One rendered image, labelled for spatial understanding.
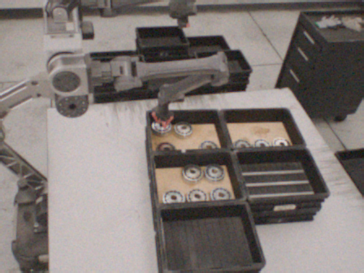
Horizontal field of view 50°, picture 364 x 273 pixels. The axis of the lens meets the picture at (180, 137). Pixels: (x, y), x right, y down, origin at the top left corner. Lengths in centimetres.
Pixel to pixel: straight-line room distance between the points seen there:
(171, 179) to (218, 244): 39
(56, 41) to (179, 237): 92
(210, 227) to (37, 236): 110
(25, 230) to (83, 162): 59
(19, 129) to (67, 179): 138
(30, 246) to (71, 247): 61
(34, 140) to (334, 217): 224
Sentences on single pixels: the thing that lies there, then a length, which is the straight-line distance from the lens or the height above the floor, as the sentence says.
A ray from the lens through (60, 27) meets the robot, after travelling 152.
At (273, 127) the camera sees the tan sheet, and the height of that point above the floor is 83.
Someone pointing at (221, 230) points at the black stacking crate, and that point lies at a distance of 174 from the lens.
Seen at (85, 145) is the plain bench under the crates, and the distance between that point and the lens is 218.
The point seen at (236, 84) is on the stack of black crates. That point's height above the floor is 48.
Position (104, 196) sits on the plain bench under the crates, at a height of 70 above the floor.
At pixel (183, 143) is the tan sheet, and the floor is 83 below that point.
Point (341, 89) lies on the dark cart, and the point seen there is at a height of 43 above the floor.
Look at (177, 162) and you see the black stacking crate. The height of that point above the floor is 87.
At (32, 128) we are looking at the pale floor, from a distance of 334.
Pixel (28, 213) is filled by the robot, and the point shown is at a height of 24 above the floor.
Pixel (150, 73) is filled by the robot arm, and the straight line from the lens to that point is 141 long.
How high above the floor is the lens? 229
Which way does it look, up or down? 45 degrees down
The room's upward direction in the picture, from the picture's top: 8 degrees clockwise
